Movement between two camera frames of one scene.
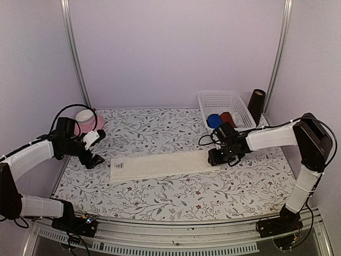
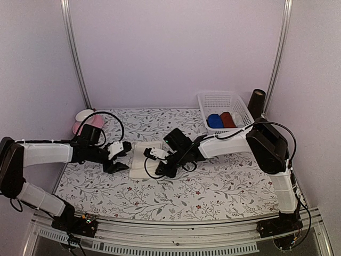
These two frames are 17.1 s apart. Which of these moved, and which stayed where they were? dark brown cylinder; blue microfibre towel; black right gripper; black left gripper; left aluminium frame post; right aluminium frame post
Moved: black right gripper; black left gripper
Stayed: left aluminium frame post; right aluminium frame post; blue microfibre towel; dark brown cylinder
